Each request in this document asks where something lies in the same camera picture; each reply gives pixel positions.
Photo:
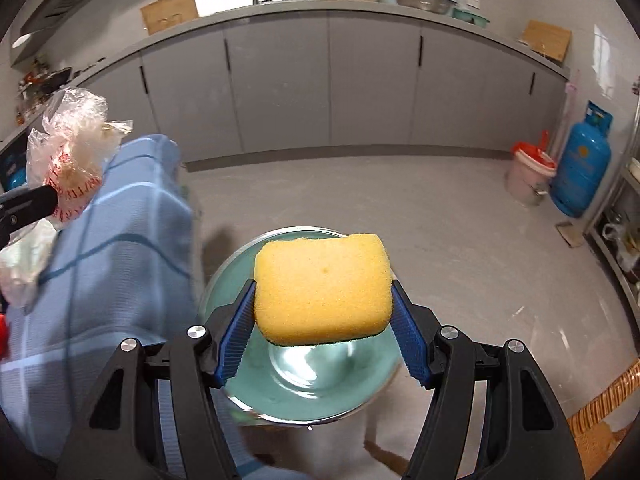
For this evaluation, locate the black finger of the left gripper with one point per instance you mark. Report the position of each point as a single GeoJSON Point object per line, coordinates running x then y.
{"type": "Point", "coordinates": [24, 206]}

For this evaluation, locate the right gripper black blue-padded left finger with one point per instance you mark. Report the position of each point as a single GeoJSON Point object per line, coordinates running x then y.
{"type": "Point", "coordinates": [117, 433]}

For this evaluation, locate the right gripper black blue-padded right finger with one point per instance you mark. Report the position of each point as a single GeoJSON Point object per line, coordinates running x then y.
{"type": "Point", "coordinates": [525, 434]}

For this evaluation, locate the clear red-printed plastic bag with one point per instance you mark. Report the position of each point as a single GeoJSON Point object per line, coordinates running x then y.
{"type": "Point", "coordinates": [69, 154]}

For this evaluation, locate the yellow sponge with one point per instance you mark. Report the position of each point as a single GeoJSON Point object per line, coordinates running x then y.
{"type": "Point", "coordinates": [322, 291]}

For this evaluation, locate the teal metal-rimmed trash bin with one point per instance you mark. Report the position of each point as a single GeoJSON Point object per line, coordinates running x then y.
{"type": "Point", "coordinates": [297, 386]}

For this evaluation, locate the grey kitchen cabinet run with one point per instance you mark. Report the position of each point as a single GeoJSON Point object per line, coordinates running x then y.
{"type": "Point", "coordinates": [316, 77]}

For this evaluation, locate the wicker basket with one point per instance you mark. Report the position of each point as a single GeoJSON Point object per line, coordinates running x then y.
{"type": "Point", "coordinates": [595, 440]}

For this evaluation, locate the blue checked tablecloth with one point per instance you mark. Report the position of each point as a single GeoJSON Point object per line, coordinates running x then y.
{"type": "Point", "coordinates": [123, 269]}

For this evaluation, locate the black wok on stove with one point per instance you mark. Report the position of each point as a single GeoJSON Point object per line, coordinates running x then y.
{"type": "Point", "coordinates": [55, 81]}

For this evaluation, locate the cardboard scrap on floor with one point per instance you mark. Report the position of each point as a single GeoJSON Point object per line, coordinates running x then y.
{"type": "Point", "coordinates": [570, 233]}

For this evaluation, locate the metal storage shelf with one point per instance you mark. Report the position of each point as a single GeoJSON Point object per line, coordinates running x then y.
{"type": "Point", "coordinates": [614, 228]}

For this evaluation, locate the white bucket red bag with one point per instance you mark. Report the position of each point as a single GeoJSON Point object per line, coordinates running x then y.
{"type": "Point", "coordinates": [532, 168]}

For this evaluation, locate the left wooden cutting board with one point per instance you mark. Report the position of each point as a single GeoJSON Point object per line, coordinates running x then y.
{"type": "Point", "coordinates": [163, 14]}

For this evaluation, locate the wooden cutting board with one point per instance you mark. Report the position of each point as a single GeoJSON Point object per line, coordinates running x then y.
{"type": "Point", "coordinates": [548, 40]}
{"type": "Point", "coordinates": [163, 14]}

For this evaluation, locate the blue gas cylinder right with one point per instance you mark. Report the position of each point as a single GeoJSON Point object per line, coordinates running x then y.
{"type": "Point", "coordinates": [583, 163]}

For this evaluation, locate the right wooden cutting board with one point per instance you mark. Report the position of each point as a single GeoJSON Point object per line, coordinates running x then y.
{"type": "Point", "coordinates": [548, 40]}

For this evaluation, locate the teal plastic basin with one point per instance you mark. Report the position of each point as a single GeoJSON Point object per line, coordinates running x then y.
{"type": "Point", "coordinates": [470, 17]}

